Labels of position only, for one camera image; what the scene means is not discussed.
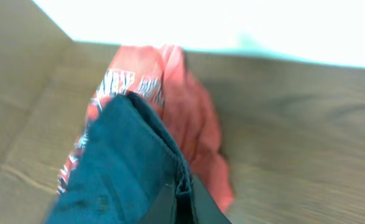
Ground navy blue shorts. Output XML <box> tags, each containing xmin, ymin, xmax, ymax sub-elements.
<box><xmin>47</xmin><ymin>93</ymin><xmax>194</xmax><ymax>224</ymax></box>

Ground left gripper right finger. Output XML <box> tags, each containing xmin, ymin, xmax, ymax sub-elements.
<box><xmin>192</xmin><ymin>175</ymin><xmax>231</xmax><ymax>224</ymax></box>

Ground red printed t-shirt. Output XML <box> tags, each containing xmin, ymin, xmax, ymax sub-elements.
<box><xmin>57</xmin><ymin>45</ymin><xmax>234</xmax><ymax>213</ymax></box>

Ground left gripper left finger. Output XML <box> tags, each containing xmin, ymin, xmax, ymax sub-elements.
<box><xmin>139</xmin><ymin>184</ymin><xmax>177</xmax><ymax>224</ymax></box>

